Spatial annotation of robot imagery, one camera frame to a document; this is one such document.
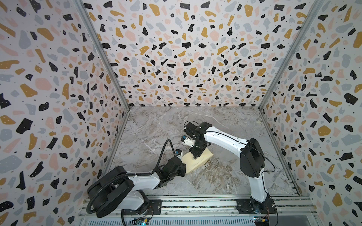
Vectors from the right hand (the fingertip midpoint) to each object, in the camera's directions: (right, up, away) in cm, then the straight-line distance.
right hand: (193, 152), depth 85 cm
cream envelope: (-1, -8, +3) cm, 9 cm away
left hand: (-4, -7, +2) cm, 8 cm away
